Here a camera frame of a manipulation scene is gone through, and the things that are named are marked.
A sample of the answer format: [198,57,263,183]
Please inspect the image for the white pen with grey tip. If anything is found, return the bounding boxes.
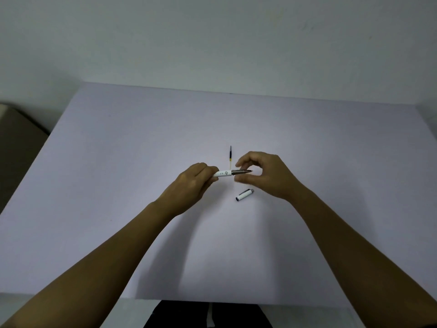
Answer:
[213,169,253,179]

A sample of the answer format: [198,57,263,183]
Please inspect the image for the person's right forearm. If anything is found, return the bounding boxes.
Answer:
[290,188,437,328]

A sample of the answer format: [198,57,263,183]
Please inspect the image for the person's right hand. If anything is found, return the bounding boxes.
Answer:
[234,151,309,204]

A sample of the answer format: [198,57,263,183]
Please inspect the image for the person's left hand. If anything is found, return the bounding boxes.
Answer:
[152,162,220,219]

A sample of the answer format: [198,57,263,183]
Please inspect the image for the person's dark trousers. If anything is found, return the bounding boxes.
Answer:
[143,300,274,328]

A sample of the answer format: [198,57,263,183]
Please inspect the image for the person's left forearm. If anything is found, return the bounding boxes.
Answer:
[0,200,175,328]

